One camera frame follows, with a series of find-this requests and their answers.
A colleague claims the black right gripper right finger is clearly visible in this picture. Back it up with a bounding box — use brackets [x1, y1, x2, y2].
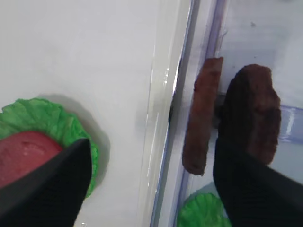
[213, 138, 303, 227]

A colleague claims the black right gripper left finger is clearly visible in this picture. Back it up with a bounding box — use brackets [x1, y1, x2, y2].
[0, 139, 92, 227]

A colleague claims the brown meat patty front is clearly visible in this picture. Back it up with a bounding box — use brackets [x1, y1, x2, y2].
[182, 57, 223, 175]

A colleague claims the brown meat patty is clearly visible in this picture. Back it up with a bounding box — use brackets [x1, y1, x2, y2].
[182, 57, 223, 175]
[218, 64, 281, 165]

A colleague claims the green lettuce leaf right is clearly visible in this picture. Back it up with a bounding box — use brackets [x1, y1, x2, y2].
[177, 193, 231, 227]

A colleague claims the red tomato slice on tray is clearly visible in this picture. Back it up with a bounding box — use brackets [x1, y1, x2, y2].
[0, 131, 63, 187]

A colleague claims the brown meat patty rear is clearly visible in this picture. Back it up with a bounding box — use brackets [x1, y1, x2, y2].
[218, 64, 281, 165]

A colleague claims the green lettuce on tray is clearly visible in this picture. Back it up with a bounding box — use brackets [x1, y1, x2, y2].
[0, 98, 100, 198]

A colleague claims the white rectangular tray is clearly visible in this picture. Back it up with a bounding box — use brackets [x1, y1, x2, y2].
[0, 0, 192, 227]

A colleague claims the clear long divider right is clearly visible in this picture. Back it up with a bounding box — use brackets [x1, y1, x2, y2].
[149, 0, 228, 227]

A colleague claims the clear patty holder rail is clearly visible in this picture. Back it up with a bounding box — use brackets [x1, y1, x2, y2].
[213, 92, 303, 142]

